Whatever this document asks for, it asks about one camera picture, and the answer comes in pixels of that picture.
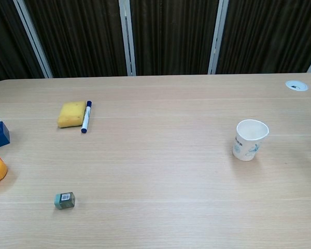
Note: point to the blue white marker pen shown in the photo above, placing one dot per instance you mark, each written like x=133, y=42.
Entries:
x=86, y=118

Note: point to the small grey-green box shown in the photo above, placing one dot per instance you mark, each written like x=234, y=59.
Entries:
x=64, y=200

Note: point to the white printed paper cup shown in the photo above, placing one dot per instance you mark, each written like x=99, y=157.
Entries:
x=248, y=145

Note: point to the dark ribbed partition panel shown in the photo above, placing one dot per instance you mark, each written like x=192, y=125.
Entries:
x=5, y=39
x=269, y=33
x=173, y=36
x=80, y=36

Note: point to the yellow sponge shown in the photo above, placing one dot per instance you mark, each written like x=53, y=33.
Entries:
x=70, y=114

